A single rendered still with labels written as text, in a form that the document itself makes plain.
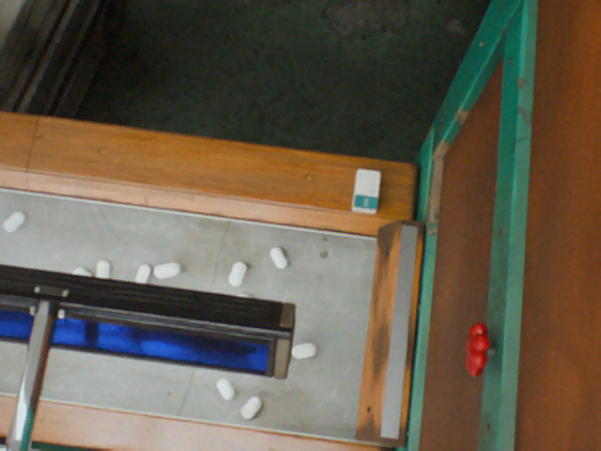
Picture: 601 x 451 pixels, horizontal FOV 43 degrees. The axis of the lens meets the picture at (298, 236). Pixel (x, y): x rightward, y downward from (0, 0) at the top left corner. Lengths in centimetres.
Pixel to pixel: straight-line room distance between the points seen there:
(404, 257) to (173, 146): 39
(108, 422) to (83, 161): 39
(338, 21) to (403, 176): 105
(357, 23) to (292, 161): 105
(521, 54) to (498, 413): 30
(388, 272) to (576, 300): 56
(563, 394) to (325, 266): 68
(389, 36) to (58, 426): 142
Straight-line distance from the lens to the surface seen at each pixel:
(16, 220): 120
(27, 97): 175
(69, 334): 81
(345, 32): 215
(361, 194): 113
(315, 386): 112
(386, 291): 104
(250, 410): 110
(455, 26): 220
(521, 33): 71
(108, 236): 118
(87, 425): 112
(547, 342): 56
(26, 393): 77
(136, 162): 118
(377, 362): 103
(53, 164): 121
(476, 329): 63
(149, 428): 110
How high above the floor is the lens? 185
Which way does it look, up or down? 75 degrees down
